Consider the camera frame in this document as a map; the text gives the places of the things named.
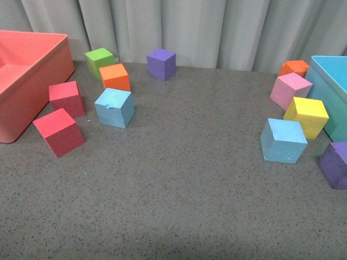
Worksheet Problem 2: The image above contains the light blue foam block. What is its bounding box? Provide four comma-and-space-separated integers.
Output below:
260, 118, 307, 164

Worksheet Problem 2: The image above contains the red foam block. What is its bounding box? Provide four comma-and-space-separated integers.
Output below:
49, 81, 86, 118
33, 108, 85, 158

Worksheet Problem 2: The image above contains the red foam block front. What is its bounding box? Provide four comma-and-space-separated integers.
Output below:
33, 108, 85, 158

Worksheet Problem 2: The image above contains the light blue plastic bin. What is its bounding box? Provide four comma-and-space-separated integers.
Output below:
305, 55, 346, 142

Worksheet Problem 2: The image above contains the grey curtain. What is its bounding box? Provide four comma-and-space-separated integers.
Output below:
1, 1, 346, 73

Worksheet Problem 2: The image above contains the red plastic bin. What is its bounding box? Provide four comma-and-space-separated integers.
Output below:
1, 30, 75, 144

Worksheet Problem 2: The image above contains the pink foam block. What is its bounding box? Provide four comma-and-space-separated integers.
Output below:
269, 73, 313, 110

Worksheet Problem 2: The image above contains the orange foam block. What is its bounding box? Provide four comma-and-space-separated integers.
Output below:
99, 63, 131, 92
278, 60, 309, 77

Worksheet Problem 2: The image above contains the orange foam block right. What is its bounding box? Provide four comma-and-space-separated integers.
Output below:
278, 60, 309, 77

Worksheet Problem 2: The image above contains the purple foam block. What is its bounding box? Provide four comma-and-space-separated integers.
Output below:
147, 48, 176, 81
318, 142, 346, 190

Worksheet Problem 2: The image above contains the purple foam block near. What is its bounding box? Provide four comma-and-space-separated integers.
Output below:
318, 142, 346, 190

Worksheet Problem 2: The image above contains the orange foam block left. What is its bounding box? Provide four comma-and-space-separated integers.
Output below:
99, 63, 131, 92

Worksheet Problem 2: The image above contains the light blue block with dent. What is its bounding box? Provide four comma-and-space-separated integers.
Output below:
94, 88, 135, 128

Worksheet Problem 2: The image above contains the purple foam block far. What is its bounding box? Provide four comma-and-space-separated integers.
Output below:
147, 48, 176, 81

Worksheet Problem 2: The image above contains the yellow foam block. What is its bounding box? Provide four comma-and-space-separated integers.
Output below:
283, 97, 329, 140

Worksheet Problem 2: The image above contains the red foam block rear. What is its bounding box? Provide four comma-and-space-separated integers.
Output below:
49, 81, 86, 118

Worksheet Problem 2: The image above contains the green foam block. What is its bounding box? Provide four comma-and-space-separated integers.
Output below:
85, 48, 115, 80

